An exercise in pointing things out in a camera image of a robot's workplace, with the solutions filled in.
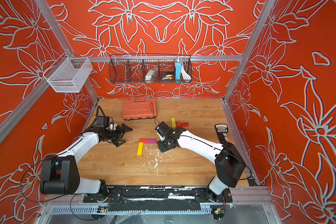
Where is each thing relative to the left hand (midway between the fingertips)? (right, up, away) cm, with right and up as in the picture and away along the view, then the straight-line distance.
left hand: (130, 133), depth 87 cm
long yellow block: (+6, -11, +4) cm, 13 cm away
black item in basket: (+24, +38, +3) cm, 45 cm away
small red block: (+7, -6, +8) cm, 12 cm away
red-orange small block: (+32, +5, +14) cm, 35 cm away
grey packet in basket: (+13, +38, +5) cm, 41 cm away
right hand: (+19, -8, -6) cm, 21 cm away
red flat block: (+37, +4, +14) cm, 40 cm away
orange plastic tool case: (+2, +16, +21) cm, 26 cm away
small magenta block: (+13, -7, +8) cm, 17 cm away
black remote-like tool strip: (+63, +1, +11) cm, 64 cm away
